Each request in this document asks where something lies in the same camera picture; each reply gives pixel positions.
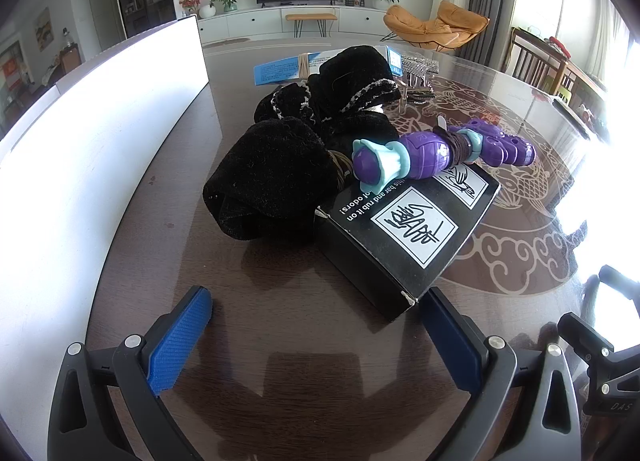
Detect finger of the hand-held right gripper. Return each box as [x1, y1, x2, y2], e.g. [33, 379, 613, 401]
[599, 264, 640, 303]
[557, 312, 615, 359]

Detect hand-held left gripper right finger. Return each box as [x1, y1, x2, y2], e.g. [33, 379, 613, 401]
[419, 286, 583, 461]

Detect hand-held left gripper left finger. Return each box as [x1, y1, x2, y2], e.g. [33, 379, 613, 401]
[47, 285, 213, 461]

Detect black cardboard box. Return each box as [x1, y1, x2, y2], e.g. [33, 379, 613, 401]
[314, 161, 502, 320]

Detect black velvet pouch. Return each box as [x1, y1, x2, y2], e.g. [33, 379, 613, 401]
[202, 120, 343, 243]

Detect purple and teal toy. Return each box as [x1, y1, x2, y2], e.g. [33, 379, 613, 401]
[351, 118, 537, 194]

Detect black velvet cloth beaded trim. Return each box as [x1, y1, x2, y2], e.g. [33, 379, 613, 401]
[252, 45, 402, 154]

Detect dark round patterned desktop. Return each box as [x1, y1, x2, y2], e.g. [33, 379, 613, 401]
[82, 38, 640, 461]

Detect white flat panel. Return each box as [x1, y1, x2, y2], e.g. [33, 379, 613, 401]
[0, 15, 210, 442]

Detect dark wooden chair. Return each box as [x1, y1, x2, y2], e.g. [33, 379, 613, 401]
[510, 27, 576, 92]

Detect clear claw hair clip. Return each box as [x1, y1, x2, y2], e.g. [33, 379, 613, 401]
[397, 75, 433, 108]

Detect rhinestone hair clip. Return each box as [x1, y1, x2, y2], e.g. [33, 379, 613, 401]
[402, 58, 441, 76]

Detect blue and white box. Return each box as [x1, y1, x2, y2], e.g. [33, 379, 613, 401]
[253, 45, 405, 88]

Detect orange lounge chair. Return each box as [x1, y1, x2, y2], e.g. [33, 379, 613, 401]
[383, 1, 490, 52]

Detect white television cabinet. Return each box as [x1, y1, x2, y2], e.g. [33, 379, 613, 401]
[197, 5, 401, 46]

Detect wooden bench black legs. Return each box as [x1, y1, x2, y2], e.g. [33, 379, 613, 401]
[285, 13, 337, 39]

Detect framed wall painting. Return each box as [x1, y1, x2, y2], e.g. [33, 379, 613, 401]
[34, 7, 54, 52]

